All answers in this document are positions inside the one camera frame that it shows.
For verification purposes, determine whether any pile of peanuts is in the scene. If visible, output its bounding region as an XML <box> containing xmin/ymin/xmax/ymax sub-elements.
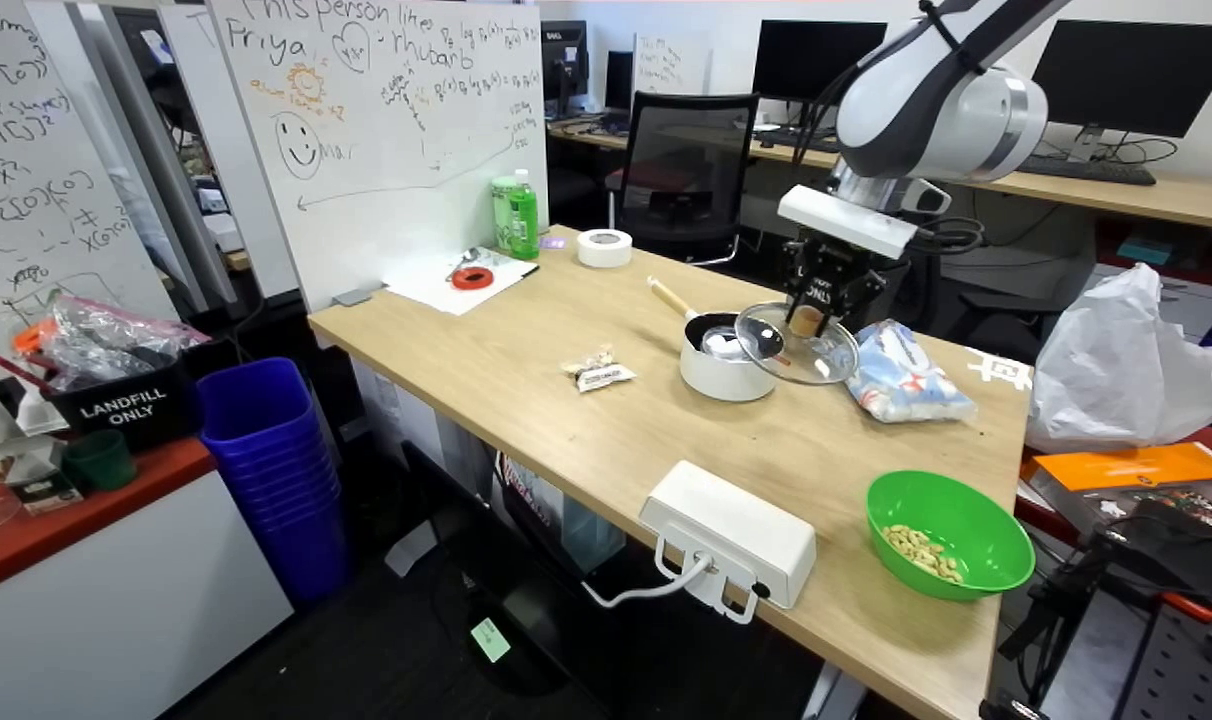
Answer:
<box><xmin>881</xmin><ymin>519</ymin><xmax>976</xmax><ymax>590</ymax></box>

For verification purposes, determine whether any white cabinet with red top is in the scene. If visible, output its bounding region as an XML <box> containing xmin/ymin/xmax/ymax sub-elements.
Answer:
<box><xmin>0</xmin><ymin>433</ymin><xmax>300</xmax><ymax>720</ymax></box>

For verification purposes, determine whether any white pot with wooden handle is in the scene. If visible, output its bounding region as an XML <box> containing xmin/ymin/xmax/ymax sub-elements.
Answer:
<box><xmin>645</xmin><ymin>271</ymin><xmax>782</xmax><ymax>410</ymax></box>

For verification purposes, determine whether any small candy packet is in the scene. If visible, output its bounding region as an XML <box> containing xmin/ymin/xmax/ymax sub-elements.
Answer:
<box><xmin>559</xmin><ymin>345</ymin><xmax>639</xmax><ymax>399</ymax></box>

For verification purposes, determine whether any black keyboard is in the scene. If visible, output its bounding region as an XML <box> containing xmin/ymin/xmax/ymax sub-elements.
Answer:
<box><xmin>1021</xmin><ymin>154</ymin><xmax>1163</xmax><ymax>187</ymax></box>

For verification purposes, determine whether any green bottle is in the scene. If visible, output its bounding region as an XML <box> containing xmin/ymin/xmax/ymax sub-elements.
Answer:
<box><xmin>482</xmin><ymin>166</ymin><xmax>542</xmax><ymax>266</ymax></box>

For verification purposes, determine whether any wide black computer monitor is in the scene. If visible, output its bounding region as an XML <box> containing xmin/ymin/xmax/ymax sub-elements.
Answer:
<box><xmin>1028</xmin><ymin>17</ymin><xmax>1212</xmax><ymax>141</ymax></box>

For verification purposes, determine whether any clear bag of clutter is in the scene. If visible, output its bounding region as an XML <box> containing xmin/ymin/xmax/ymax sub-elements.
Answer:
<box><xmin>6</xmin><ymin>288</ymin><xmax>216</xmax><ymax>399</ymax></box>

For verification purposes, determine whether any orange folder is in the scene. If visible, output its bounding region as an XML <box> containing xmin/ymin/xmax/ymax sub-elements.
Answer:
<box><xmin>1028</xmin><ymin>439</ymin><xmax>1212</xmax><ymax>502</ymax></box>

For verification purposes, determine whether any stack of blue bins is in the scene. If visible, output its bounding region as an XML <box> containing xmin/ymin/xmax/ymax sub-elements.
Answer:
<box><xmin>189</xmin><ymin>351</ymin><xmax>355</xmax><ymax>615</ymax></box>

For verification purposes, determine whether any clear glass pot lid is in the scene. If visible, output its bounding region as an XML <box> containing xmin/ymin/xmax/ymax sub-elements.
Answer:
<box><xmin>732</xmin><ymin>299</ymin><xmax>863</xmax><ymax>394</ymax></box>

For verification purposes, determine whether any small whiteboard with writing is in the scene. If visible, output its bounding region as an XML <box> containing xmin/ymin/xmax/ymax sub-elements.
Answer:
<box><xmin>627</xmin><ymin>30</ymin><xmax>718</xmax><ymax>100</ymax></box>

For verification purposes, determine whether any small red ring object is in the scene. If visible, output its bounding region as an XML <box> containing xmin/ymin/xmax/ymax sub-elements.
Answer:
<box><xmin>448</xmin><ymin>260</ymin><xmax>498</xmax><ymax>295</ymax></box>

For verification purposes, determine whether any whiteboard eraser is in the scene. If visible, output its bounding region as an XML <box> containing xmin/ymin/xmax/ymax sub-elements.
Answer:
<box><xmin>326</xmin><ymin>279</ymin><xmax>392</xmax><ymax>312</ymax></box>

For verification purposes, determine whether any blue and white snack bag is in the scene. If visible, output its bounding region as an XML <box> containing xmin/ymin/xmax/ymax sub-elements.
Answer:
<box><xmin>843</xmin><ymin>318</ymin><xmax>980</xmax><ymax>427</ymax></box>

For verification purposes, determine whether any white power box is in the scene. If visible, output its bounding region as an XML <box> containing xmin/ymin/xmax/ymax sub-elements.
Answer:
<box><xmin>635</xmin><ymin>458</ymin><xmax>825</xmax><ymax>615</ymax></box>

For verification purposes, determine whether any black landfill box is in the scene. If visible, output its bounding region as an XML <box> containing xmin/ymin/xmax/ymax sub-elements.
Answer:
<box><xmin>44</xmin><ymin>357</ymin><xmax>206</xmax><ymax>462</ymax></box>

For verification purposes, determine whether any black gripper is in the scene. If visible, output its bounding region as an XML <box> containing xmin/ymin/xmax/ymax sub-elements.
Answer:
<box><xmin>788</xmin><ymin>235</ymin><xmax>890</xmax><ymax>348</ymax></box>

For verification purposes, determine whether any white plastic bag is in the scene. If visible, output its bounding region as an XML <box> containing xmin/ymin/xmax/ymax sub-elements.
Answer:
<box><xmin>1023</xmin><ymin>260</ymin><xmax>1212</xmax><ymax>458</ymax></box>

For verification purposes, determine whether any white power cable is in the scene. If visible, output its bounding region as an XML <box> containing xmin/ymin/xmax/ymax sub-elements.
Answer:
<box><xmin>575</xmin><ymin>535</ymin><xmax>768</xmax><ymax>627</ymax></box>

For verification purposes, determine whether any long wooden office desk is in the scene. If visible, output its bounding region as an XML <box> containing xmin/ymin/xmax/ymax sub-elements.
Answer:
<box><xmin>542</xmin><ymin>115</ymin><xmax>1212</xmax><ymax>240</ymax></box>

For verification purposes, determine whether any dark green cup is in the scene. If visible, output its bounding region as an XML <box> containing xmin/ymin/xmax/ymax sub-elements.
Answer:
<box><xmin>58</xmin><ymin>424</ymin><xmax>143</xmax><ymax>502</ymax></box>

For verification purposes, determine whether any white tape roll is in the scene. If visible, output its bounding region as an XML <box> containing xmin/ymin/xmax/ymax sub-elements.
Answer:
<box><xmin>572</xmin><ymin>226</ymin><xmax>639</xmax><ymax>277</ymax></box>

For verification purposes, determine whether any green plastic bowl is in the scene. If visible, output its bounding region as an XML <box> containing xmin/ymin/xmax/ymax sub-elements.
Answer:
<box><xmin>863</xmin><ymin>465</ymin><xmax>1038</xmax><ymax>610</ymax></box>

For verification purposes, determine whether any large scribbled whiteboard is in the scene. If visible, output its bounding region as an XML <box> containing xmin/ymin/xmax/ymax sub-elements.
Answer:
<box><xmin>203</xmin><ymin>0</ymin><xmax>552</xmax><ymax>318</ymax></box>

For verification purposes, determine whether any tall whiteboard with notes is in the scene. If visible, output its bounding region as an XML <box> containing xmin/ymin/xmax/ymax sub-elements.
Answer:
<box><xmin>0</xmin><ymin>0</ymin><xmax>183</xmax><ymax>365</ymax></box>

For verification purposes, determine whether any black mesh office chair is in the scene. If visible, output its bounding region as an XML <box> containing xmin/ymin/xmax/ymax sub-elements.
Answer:
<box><xmin>613</xmin><ymin>90</ymin><xmax>765</xmax><ymax>270</ymax></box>

